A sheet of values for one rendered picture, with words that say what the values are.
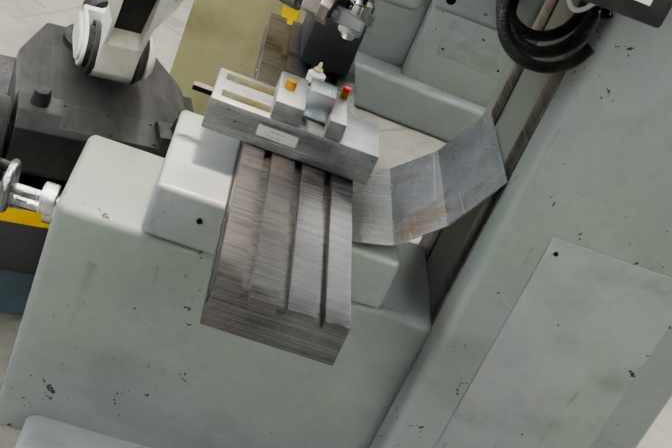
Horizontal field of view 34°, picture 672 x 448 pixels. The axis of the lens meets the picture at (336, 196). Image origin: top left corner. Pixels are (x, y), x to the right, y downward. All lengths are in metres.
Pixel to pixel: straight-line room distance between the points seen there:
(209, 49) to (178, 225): 1.94
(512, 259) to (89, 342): 0.89
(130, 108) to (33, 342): 0.81
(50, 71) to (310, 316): 1.44
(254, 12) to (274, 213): 2.04
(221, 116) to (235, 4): 1.82
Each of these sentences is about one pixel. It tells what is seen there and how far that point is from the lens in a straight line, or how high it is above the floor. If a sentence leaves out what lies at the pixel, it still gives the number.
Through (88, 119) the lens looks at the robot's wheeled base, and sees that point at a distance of 2.81.
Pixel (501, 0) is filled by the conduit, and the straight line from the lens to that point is 1.85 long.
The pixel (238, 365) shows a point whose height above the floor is 0.49.
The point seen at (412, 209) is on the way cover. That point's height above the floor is 0.91.
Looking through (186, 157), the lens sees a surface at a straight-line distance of 2.24.
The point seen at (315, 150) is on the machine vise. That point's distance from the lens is 2.19.
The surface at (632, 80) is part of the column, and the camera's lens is 1.98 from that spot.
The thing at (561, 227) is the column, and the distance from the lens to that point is 2.10.
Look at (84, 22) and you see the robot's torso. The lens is 2.96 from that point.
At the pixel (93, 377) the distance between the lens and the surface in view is 2.43.
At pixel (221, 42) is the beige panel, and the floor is 0.38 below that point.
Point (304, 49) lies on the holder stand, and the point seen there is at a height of 0.96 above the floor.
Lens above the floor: 1.93
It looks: 28 degrees down
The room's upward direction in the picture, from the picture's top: 24 degrees clockwise
